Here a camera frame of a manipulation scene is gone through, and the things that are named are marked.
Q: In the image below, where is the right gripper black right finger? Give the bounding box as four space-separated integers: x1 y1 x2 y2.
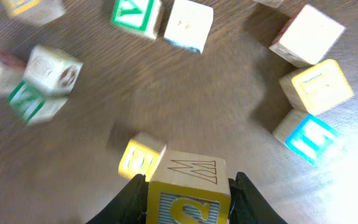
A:
228 172 287 224

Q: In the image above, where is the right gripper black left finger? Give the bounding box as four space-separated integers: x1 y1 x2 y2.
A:
86 174 149 224

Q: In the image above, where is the yellow S block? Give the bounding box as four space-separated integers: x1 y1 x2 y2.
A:
146 150 231 224

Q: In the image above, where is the yellow E block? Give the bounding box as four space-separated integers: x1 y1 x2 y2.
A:
118 132 167 182

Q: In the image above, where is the blue L block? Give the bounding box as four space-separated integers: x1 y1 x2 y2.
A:
272 109 346 166

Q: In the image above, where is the green Z block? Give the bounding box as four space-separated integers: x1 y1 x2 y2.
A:
7 80 68 125

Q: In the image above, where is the plain soccer ball block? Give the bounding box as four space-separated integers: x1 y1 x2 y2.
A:
24 45 83 95

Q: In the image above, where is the plain block green side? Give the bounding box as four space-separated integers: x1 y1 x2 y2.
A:
269 4 346 68

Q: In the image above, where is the green V block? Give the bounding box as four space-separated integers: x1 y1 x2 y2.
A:
111 0 164 40

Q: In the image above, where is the red I block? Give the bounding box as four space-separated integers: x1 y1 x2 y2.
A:
253 0 283 8

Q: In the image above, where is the yellow block top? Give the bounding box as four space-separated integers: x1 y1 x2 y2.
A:
1 0 66 26

